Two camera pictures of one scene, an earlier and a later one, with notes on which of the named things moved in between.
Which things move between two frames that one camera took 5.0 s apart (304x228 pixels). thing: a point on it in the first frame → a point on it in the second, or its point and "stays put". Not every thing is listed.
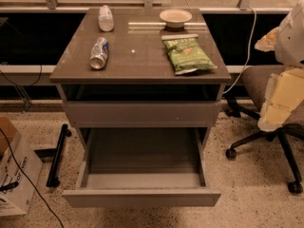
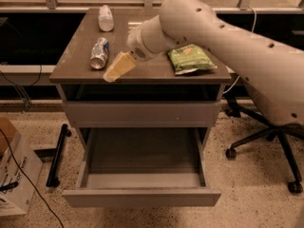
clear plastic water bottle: [105, 19] stays put
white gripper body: [292, 38] → [135, 44]
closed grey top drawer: [140, 114] stays put
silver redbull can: [99, 53] stays put
